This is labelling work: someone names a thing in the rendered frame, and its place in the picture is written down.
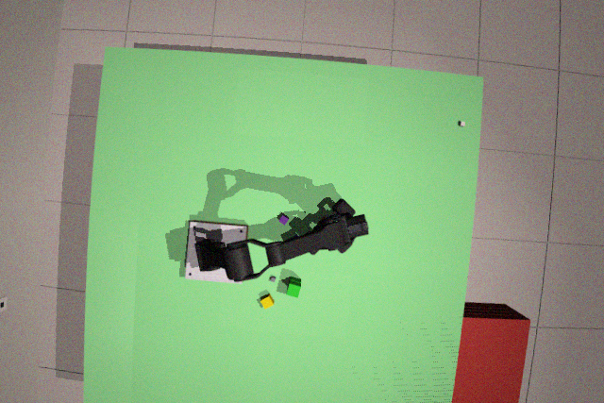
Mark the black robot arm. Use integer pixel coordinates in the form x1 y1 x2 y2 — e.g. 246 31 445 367
194 214 369 282

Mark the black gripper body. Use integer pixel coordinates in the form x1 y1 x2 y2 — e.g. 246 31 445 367
310 198 356 255

